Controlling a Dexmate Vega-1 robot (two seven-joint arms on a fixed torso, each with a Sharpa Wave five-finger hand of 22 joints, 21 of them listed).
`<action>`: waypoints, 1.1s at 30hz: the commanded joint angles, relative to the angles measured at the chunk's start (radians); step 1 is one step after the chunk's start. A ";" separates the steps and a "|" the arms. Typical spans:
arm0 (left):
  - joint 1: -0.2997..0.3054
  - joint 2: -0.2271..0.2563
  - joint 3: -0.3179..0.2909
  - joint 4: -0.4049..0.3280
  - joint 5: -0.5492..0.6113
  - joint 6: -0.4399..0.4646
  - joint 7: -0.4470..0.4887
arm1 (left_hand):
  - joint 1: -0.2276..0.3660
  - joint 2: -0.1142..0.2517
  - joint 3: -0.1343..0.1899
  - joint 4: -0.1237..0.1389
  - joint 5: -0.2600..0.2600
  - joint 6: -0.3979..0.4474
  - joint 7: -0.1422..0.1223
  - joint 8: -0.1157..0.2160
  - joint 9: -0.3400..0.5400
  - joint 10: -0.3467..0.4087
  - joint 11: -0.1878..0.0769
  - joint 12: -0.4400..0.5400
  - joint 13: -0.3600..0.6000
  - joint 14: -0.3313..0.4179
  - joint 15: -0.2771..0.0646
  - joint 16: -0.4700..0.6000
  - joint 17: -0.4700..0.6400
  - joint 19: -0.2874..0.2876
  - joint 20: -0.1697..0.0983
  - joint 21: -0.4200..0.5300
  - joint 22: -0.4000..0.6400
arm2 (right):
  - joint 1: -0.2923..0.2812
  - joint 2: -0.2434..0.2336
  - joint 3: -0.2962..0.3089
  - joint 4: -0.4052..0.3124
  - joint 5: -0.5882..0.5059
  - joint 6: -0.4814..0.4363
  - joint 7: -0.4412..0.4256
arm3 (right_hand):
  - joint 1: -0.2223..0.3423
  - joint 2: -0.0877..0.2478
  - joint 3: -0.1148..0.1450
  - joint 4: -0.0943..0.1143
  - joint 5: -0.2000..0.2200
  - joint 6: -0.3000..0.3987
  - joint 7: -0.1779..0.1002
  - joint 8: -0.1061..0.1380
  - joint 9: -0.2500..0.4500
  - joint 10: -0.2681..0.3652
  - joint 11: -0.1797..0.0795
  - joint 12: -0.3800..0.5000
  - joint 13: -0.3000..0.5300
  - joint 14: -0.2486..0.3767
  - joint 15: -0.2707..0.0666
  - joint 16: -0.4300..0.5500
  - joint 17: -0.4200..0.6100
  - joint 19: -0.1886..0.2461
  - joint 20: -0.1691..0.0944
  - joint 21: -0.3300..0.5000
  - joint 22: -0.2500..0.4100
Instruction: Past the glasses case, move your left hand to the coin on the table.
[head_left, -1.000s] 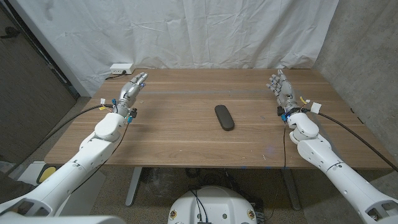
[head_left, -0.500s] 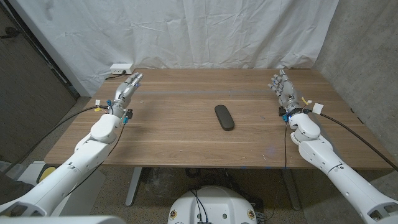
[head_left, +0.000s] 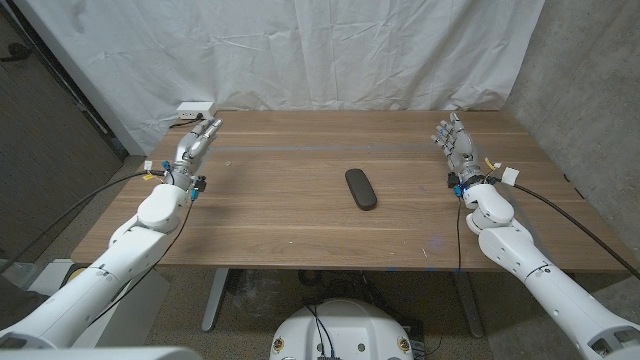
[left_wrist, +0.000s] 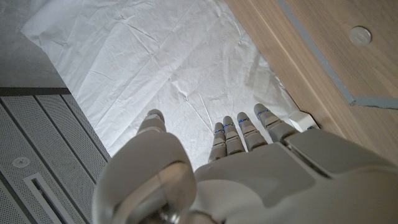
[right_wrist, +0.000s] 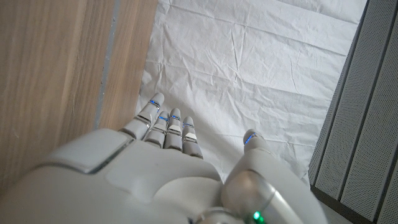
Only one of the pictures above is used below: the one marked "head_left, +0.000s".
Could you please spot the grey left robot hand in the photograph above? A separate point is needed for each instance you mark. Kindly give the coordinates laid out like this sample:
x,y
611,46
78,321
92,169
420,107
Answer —
x,y
195,145

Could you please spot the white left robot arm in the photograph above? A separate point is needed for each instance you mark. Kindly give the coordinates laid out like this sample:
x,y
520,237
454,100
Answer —
x,y
125,250

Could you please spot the dark glasses case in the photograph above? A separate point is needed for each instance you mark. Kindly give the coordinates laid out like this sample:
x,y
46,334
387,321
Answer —
x,y
360,189

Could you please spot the white floor platform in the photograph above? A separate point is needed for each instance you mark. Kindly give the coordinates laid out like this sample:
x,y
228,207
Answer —
x,y
145,300

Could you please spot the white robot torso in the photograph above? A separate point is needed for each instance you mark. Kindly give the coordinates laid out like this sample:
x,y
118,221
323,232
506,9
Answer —
x,y
345,335

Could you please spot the white power strip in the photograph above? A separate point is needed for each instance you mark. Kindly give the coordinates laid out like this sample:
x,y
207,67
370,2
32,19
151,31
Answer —
x,y
195,109

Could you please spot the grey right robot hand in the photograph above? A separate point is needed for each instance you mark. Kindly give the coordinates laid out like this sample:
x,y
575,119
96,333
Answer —
x,y
461,147

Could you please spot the grey table leg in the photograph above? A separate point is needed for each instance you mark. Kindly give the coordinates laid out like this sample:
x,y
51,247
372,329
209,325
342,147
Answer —
x,y
469,305
215,300

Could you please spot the yellow black foot pedal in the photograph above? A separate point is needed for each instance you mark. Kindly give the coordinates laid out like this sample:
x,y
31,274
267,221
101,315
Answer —
x,y
76,273

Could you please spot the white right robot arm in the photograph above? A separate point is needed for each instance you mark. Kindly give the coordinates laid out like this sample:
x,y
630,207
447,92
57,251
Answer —
x,y
525,260

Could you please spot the white backdrop cloth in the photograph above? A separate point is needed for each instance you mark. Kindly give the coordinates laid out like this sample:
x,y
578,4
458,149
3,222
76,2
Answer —
x,y
300,50

